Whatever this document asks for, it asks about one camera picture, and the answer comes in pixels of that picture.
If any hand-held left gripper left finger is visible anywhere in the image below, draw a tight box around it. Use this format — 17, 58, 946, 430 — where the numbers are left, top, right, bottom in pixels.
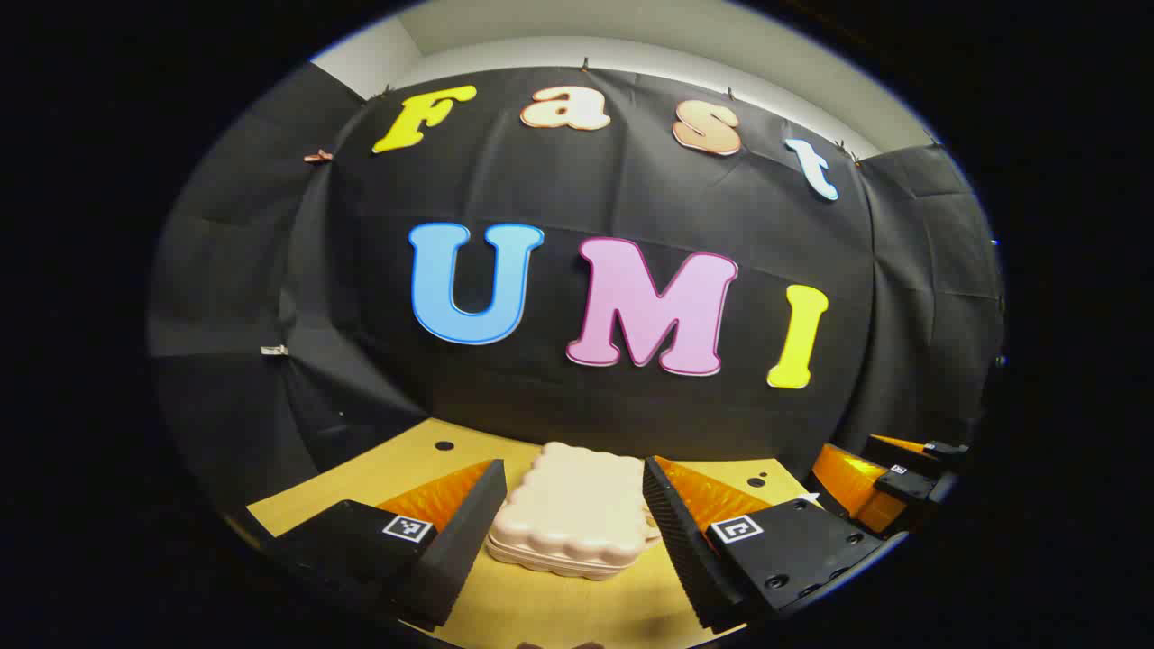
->
261, 458, 508, 632

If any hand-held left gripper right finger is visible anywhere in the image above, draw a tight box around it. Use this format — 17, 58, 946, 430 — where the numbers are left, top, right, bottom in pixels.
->
642, 455, 889, 635

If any pink suitcase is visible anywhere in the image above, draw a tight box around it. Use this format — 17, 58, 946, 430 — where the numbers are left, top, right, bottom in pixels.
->
487, 442, 662, 580

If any black backdrop cloth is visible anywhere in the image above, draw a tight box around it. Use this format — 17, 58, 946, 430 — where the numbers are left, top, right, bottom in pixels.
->
149, 63, 1006, 506

